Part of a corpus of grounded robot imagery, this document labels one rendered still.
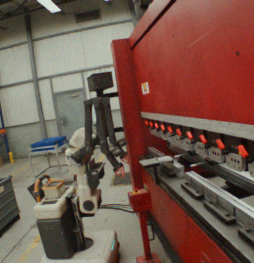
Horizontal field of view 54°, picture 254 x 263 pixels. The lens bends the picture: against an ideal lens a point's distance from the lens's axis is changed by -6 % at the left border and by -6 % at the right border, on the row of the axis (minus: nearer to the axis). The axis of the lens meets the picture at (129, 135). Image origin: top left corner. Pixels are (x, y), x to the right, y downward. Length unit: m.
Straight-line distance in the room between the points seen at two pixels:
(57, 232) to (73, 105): 7.64
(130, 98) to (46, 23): 7.64
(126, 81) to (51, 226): 1.82
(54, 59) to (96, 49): 1.60
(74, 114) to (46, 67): 2.02
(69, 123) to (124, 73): 6.78
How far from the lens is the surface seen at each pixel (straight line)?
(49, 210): 2.31
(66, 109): 9.77
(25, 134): 10.53
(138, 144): 3.22
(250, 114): 1.14
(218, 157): 1.45
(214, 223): 1.47
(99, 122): 2.03
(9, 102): 10.72
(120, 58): 3.20
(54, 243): 2.46
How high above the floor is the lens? 1.57
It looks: 8 degrees down
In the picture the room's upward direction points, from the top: 9 degrees counter-clockwise
